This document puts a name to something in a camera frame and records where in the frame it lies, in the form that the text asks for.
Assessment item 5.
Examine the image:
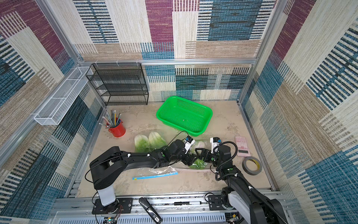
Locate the black wire mesh shelf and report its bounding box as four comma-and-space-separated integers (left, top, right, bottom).
86, 63, 149, 106

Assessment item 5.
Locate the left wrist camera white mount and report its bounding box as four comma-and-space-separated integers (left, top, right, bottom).
183, 135, 195, 154

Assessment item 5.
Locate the red metal pencil bucket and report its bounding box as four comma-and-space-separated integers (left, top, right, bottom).
108, 119, 126, 138

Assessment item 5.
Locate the right cabbage in clear bag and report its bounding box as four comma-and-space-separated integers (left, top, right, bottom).
148, 131, 167, 149

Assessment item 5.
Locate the white wire mesh tray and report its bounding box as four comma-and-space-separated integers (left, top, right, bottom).
34, 67, 90, 126

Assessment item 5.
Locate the green plastic perforated basket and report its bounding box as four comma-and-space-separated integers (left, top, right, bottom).
156, 96, 213, 137

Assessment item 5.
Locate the polka dot zip-top bag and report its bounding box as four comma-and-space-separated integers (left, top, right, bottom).
173, 139, 216, 172

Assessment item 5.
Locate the chinese cabbage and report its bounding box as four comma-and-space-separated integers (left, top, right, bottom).
188, 141, 213, 170

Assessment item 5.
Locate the black tape roll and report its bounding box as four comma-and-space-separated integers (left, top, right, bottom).
242, 156, 263, 176

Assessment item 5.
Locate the black handheld device on rail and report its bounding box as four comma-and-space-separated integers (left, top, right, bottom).
139, 197, 163, 224

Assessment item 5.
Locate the clear blue-zip bag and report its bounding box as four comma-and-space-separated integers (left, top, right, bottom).
132, 147, 178, 180

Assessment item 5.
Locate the pink calculator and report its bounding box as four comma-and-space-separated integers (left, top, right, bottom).
235, 136, 251, 157

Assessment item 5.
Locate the left cabbage in clear bag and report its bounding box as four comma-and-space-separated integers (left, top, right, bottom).
134, 134, 150, 153

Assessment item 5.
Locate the cabbage in clear bag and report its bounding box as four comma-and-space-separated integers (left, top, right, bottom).
134, 134, 150, 153
148, 131, 167, 149

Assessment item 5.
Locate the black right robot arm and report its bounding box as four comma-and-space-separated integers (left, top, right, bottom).
195, 141, 288, 224

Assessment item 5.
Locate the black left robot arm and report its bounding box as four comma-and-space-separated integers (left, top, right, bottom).
89, 136, 197, 215

